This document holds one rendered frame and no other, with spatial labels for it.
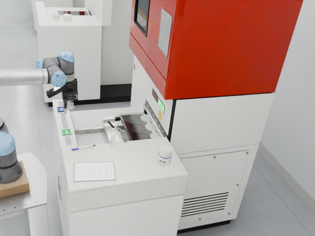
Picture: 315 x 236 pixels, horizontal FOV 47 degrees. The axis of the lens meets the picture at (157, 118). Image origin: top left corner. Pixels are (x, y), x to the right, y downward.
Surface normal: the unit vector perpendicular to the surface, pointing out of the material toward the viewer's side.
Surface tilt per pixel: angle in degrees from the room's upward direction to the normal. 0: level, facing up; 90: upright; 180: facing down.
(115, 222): 90
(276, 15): 90
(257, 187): 0
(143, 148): 0
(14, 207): 0
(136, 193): 90
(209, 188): 90
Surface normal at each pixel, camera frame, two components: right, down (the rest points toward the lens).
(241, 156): 0.32, 0.53
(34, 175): 0.11, -0.84
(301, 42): -0.94, 0.08
